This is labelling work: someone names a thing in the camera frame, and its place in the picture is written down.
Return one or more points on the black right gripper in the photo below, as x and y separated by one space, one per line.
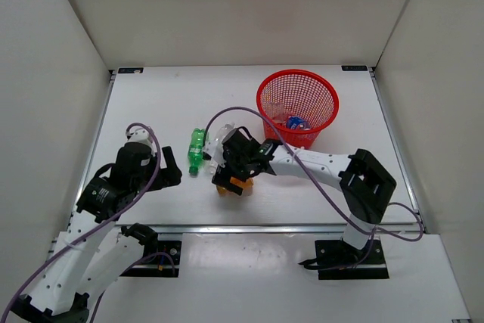
222 176

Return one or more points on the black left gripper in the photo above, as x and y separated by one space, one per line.
169 175

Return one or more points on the orange juice bottle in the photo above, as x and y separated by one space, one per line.
247 187

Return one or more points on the clear blue cap bottle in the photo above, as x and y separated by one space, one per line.
280 115

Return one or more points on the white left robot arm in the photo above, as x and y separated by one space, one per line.
66 287

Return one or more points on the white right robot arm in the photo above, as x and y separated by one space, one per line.
366 185

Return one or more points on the red mesh plastic bin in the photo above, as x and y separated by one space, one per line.
304 94

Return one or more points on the clear tall plastic bottle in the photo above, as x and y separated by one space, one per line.
220 135

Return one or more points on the green plastic bottle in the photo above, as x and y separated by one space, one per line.
195 152

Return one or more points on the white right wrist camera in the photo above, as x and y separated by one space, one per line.
213 151

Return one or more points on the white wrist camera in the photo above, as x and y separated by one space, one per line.
213 151
139 135

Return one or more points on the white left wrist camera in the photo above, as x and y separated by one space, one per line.
139 135

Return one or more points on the aluminium table edge rail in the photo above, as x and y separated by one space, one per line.
174 101

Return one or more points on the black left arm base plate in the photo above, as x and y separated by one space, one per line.
162 261

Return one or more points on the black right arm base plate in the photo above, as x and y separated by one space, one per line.
336 260

